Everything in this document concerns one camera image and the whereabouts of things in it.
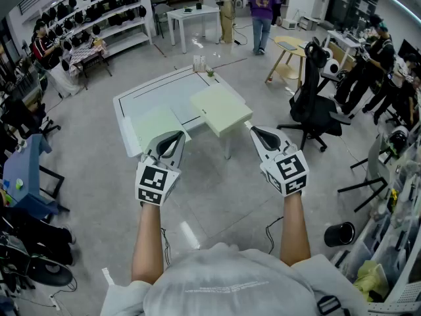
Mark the dark tablet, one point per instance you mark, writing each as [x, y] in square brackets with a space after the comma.
[288, 45]

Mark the person's right forearm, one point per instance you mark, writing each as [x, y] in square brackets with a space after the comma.
[294, 229]

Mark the black office chair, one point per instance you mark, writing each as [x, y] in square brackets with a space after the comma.
[312, 110]

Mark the green cup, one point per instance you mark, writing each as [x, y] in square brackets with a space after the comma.
[19, 184]

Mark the row of black bags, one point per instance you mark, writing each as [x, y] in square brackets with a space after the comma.
[113, 20]

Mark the white rectangular table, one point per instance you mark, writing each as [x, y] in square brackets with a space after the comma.
[192, 13]

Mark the white round device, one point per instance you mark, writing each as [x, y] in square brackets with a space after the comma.
[332, 67]

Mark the person's left forearm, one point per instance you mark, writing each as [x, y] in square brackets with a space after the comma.
[148, 242]

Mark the table with patterned cloth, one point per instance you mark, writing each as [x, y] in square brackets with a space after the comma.
[87, 53]

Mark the grey chair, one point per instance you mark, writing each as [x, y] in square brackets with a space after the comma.
[162, 12]

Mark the white shelf unit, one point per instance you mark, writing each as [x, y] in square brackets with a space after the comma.
[128, 41]

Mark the white storage rack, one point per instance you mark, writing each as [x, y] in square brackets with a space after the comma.
[411, 291]

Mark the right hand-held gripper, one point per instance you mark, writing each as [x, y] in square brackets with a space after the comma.
[289, 173]

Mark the small potted plant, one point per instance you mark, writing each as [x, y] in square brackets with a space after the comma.
[210, 73]

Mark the blue table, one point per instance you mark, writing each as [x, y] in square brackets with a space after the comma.
[29, 163]

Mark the pale yellow box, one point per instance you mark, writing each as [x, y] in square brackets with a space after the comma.
[220, 109]

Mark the black round stool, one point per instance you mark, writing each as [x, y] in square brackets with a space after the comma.
[49, 273]

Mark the white power strip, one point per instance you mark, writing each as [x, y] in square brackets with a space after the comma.
[55, 302]

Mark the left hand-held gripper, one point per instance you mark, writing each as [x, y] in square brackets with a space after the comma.
[151, 179]

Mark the black waste bin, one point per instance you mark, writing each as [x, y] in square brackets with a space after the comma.
[339, 235]

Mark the person's grey shirt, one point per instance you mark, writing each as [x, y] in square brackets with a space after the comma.
[230, 285]

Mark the yellow cloth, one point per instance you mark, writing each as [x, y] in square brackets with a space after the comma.
[370, 275]

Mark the black swivel chair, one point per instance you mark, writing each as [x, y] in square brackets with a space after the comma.
[26, 117]

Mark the round wooden table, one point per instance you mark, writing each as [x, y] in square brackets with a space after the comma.
[289, 54]

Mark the small white card holder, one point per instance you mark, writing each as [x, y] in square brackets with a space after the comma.
[199, 63]

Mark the white power adapter block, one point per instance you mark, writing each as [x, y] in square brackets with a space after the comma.
[289, 23]

